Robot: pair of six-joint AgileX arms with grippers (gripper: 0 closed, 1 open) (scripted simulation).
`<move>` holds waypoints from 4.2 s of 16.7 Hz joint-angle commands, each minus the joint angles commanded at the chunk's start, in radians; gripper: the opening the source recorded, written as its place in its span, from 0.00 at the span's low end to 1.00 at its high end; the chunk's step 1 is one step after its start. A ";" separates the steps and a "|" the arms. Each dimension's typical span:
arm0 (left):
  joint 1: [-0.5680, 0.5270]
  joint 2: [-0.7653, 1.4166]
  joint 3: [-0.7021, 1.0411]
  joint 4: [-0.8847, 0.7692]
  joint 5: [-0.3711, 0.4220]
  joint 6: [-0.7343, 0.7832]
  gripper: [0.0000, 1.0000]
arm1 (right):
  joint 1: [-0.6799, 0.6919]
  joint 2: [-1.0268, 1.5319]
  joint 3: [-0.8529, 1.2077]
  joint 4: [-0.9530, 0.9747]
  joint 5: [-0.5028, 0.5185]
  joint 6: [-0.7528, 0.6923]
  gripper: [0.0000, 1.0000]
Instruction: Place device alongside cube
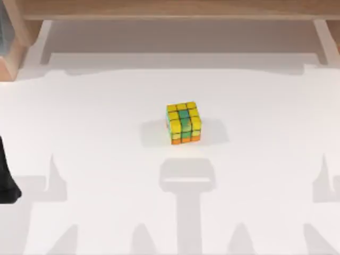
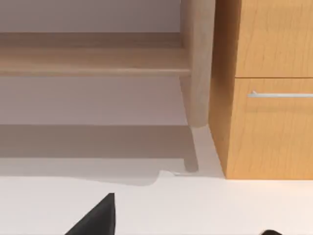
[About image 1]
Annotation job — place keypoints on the yellow and green puzzle cube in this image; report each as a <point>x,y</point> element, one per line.
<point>183,123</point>

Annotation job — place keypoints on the pale wooden shelf unit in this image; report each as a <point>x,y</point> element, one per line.
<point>170,9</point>

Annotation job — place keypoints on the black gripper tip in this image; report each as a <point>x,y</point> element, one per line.
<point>7,183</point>

